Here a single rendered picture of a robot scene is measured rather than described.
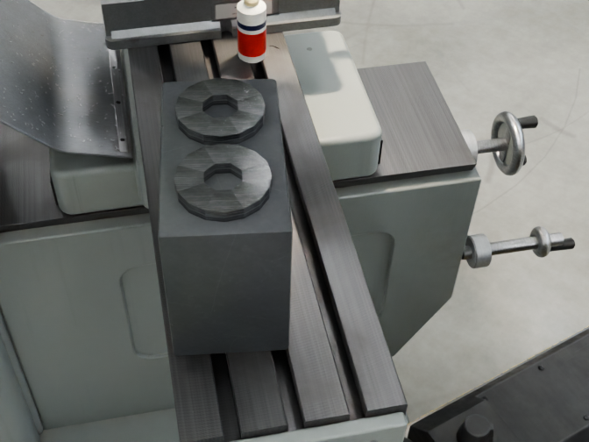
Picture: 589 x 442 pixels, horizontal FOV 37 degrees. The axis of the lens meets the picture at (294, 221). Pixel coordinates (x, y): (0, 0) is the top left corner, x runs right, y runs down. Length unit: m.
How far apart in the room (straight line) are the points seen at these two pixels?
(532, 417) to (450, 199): 0.37
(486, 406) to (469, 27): 1.95
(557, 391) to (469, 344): 0.77
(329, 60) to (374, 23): 1.60
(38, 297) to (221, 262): 0.70
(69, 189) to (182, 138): 0.46
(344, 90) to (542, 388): 0.55
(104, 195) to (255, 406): 0.53
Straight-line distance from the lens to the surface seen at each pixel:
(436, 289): 1.65
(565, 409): 1.39
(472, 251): 1.59
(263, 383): 0.91
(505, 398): 1.38
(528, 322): 2.23
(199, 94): 0.90
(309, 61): 1.46
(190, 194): 0.80
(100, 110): 1.31
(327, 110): 1.37
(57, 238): 1.37
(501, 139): 1.63
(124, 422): 1.78
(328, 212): 1.06
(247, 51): 1.26
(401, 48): 2.95
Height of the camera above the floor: 1.73
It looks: 47 degrees down
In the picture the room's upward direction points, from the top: 2 degrees clockwise
